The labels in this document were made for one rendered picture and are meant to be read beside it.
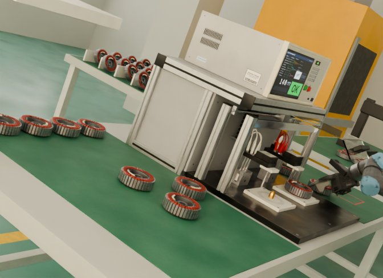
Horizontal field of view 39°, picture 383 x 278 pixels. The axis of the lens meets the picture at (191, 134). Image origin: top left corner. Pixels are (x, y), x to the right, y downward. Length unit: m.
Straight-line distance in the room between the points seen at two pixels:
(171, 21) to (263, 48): 4.13
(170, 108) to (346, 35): 3.84
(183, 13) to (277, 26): 1.01
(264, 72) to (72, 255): 1.03
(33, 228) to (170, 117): 0.85
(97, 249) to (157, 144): 0.84
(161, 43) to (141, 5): 3.45
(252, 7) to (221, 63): 6.28
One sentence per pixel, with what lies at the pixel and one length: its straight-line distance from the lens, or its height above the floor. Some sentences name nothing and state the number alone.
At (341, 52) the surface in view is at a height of 1.46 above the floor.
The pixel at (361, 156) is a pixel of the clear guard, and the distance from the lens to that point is 2.21.
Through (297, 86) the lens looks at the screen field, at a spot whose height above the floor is 1.18.
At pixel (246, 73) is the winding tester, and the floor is 1.16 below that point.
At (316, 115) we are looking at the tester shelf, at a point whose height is 1.08.
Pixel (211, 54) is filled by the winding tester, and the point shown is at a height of 1.18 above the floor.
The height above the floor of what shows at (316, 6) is 1.80.
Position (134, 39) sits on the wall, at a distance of 9.44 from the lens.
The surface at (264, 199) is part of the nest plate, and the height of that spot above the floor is 0.78.
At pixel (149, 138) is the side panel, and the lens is 2.02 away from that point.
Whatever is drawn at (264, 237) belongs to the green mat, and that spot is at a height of 0.75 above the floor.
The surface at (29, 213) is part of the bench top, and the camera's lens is 1.29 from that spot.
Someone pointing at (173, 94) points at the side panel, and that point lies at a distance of 1.97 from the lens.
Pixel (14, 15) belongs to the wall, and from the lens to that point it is 8.97.
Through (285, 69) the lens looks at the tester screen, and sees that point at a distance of 1.95.
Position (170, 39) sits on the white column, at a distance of 6.00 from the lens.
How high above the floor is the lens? 1.30
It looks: 12 degrees down
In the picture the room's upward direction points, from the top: 21 degrees clockwise
